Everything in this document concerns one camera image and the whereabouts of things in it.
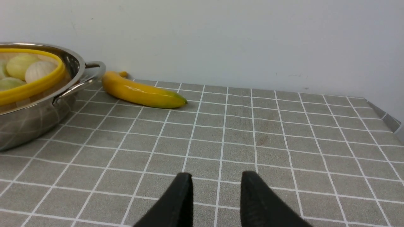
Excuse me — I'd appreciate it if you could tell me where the grey checkered tablecloth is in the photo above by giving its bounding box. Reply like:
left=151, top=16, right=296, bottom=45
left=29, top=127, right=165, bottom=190
left=0, top=81, right=404, bottom=227

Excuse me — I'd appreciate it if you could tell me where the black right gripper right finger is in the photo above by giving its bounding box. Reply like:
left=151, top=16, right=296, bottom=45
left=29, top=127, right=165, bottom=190
left=240, top=171, right=311, bottom=227

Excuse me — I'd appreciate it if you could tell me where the stainless steel pot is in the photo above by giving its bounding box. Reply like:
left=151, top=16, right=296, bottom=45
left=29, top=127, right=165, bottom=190
left=0, top=43, right=106, bottom=151

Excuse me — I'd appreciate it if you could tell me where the yellow banana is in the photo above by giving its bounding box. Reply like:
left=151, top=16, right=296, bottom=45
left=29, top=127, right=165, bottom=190
left=101, top=71, right=187, bottom=109

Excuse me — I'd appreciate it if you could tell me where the green dumpling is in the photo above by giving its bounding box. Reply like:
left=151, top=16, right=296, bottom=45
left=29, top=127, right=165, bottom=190
left=0, top=77, right=26, bottom=91

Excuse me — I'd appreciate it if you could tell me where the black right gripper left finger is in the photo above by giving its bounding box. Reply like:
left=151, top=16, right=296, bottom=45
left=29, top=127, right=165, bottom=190
left=134, top=172, right=193, bottom=227

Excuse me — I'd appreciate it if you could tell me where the yellow-green round bun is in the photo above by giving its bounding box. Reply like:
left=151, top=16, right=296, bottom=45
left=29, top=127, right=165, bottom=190
left=6, top=53, right=40, bottom=81

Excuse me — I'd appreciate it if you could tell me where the white round bun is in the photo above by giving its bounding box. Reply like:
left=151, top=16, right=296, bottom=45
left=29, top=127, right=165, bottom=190
left=25, top=61, right=57, bottom=83

